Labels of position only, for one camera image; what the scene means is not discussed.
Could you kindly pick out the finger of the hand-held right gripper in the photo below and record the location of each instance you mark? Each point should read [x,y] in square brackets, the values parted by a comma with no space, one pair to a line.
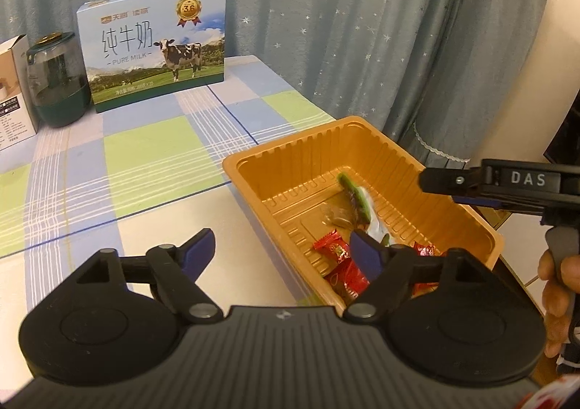
[480,201]
[446,180]

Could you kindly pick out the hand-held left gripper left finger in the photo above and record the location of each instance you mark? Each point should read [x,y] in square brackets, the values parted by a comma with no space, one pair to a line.
[197,255]

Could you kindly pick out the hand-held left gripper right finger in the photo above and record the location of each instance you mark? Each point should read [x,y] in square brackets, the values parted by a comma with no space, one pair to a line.
[365,255]

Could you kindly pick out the large red candy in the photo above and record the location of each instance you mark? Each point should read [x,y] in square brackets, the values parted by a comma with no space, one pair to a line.
[346,280]

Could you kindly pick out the small red candy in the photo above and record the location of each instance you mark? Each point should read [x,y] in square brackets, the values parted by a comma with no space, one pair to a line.
[423,250]
[330,248]

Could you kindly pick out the brown cube candy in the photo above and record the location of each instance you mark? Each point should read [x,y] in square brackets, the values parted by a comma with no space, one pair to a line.
[340,215]

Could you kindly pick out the green stick snack packet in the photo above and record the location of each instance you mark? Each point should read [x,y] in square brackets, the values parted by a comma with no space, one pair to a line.
[355,196]

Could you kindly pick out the orange plastic tray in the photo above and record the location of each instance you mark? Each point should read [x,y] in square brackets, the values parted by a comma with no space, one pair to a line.
[294,164]

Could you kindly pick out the person's right hand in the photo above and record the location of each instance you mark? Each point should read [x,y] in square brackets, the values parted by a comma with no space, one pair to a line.
[559,300]

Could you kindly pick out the dark panel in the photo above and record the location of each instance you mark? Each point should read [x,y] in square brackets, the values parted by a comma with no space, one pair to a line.
[566,132]

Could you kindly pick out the blue lace-trimmed cover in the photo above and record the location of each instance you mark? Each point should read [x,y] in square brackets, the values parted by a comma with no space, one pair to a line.
[489,74]

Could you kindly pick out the checked tablecloth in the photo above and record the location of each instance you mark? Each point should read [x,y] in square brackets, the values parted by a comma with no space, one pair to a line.
[145,151]

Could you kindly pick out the blue star curtain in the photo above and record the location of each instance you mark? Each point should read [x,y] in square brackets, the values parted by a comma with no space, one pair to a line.
[317,28]

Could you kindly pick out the blue milk carton box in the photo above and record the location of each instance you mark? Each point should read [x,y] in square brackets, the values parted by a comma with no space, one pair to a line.
[149,56]

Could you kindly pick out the red white printed clothing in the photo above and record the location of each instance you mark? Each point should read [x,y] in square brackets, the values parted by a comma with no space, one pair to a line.
[553,395]

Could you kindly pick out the dark green glass jar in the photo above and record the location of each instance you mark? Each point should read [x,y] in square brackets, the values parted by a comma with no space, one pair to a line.
[56,87]

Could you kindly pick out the white product box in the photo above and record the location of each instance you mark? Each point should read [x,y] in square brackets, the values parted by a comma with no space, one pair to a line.
[13,110]

